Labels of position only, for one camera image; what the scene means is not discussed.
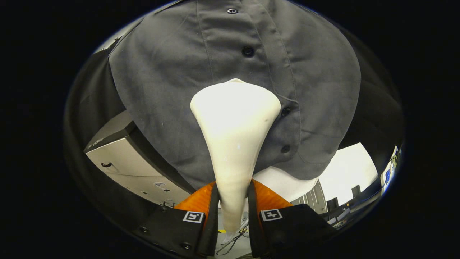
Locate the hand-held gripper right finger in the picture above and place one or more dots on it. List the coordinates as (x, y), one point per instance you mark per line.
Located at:
(253, 223)

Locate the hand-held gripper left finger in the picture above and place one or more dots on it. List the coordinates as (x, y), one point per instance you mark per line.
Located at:
(210, 223)

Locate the white garment steamer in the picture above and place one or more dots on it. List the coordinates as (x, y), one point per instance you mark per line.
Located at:
(235, 122)

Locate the grey button shirt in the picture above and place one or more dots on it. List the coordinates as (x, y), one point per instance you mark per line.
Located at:
(172, 79)

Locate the cream mannequin torso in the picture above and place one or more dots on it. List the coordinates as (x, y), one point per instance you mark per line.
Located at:
(284, 183)

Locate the grey cabinet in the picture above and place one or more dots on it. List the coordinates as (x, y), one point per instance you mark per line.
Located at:
(136, 169)

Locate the white table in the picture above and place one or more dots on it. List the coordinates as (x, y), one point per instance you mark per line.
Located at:
(346, 169)

